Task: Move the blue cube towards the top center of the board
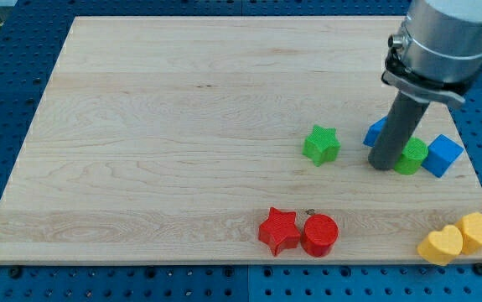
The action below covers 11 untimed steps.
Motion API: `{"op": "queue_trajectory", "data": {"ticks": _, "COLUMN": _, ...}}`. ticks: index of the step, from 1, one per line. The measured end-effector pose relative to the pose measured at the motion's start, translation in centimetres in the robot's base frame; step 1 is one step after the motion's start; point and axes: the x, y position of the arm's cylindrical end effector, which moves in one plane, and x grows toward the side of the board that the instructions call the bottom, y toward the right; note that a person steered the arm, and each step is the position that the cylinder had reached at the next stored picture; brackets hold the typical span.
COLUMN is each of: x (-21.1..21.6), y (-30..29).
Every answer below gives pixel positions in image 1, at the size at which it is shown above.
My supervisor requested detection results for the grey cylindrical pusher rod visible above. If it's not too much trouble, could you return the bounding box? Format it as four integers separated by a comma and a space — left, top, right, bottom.
368, 92, 429, 170

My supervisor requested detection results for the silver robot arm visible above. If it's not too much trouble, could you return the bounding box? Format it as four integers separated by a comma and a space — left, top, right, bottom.
368, 0, 482, 170

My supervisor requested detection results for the blue cube block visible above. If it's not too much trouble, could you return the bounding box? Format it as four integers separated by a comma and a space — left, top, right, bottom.
422, 134, 464, 178

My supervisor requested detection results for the wooden board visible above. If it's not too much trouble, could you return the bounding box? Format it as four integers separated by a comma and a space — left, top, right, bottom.
0, 17, 482, 266

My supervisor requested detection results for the blue block behind rod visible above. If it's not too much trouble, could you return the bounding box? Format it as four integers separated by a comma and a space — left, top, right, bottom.
363, 117, 387, 147

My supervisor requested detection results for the green cylinder block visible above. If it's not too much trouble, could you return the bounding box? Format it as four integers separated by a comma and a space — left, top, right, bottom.
394, 137, 428, 175

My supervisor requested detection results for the green star block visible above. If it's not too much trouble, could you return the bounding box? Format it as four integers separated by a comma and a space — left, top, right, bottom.
303, 124, 341, 167

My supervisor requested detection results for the yellow hexagon block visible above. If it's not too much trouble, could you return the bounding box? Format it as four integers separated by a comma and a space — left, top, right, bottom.
455, 212, 482, 255

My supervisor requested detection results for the yellow heart block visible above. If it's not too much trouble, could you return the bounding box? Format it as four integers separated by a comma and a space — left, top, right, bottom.
417, 225, 463, 266

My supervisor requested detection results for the red cylinder block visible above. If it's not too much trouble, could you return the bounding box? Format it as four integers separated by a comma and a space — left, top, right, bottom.
301, 214, 339, 258

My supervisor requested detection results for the red star block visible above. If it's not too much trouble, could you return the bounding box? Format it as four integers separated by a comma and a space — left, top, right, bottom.
258, 207, 301, 257

